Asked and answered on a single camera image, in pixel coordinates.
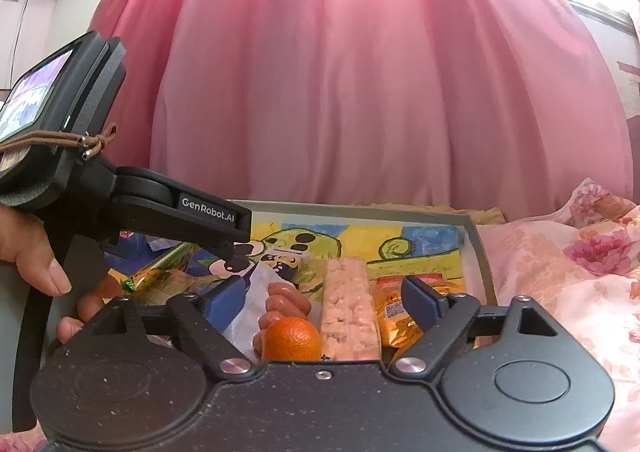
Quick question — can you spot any blue orange snack packet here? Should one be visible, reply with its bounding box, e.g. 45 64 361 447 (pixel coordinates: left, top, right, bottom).
104 238 198 277

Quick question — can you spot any rice cracker bar packet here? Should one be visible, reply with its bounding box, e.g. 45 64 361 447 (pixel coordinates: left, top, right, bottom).
320 257 382 361

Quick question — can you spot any sausage packet clear white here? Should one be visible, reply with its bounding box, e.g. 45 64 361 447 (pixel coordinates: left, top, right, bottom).
222 263 314 363

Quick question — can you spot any orange mandarin fruit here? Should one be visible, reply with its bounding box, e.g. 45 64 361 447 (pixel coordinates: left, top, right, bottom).
262 317 322 362

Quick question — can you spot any green gold snack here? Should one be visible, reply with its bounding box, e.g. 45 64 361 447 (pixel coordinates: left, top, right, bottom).
122 268 193 306

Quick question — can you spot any left hand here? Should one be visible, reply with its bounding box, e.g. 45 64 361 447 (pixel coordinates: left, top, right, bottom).
0 206 122 344

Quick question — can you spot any grey cardboard tray box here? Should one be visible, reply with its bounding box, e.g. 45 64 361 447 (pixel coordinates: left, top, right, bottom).
44 199 499 363

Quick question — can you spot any golden yellow snack packet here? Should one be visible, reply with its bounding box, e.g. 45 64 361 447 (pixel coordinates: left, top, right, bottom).
372 273 465 349

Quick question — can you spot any pink floral bed sheet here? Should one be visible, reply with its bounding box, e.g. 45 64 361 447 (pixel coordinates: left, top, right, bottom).
0 176 640 452

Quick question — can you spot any white blue yellow sachet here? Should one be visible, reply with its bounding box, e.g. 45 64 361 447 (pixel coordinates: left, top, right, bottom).
260 247 310 282

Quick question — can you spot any pink curtain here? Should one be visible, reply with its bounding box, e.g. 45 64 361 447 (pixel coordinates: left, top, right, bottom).
91 0 634 218

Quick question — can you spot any brown elastic cord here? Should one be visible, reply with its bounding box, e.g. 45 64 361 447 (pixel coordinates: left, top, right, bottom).
0 121 120 161

